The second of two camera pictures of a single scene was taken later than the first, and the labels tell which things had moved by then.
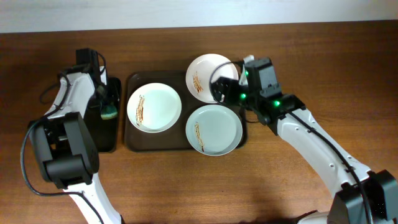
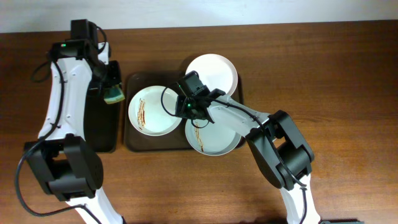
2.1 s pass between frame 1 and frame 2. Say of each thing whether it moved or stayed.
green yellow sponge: moved
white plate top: stayed
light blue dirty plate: stayed
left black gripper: moved
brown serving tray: stayed
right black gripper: moved
